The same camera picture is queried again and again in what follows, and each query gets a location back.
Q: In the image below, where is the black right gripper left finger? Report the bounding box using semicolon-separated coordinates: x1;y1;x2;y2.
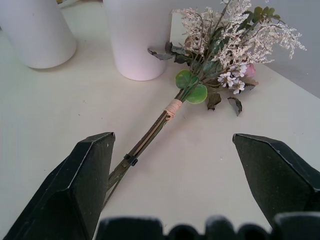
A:
2;131;117;240

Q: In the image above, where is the artificial flower bouquet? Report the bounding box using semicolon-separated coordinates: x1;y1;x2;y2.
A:
102;0;308;208

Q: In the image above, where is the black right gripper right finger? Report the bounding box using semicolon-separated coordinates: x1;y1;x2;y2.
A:
232;133;320;230

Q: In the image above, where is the white ceramic vase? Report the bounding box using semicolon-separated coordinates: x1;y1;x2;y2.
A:
102;0;172;82
0;0;77;69

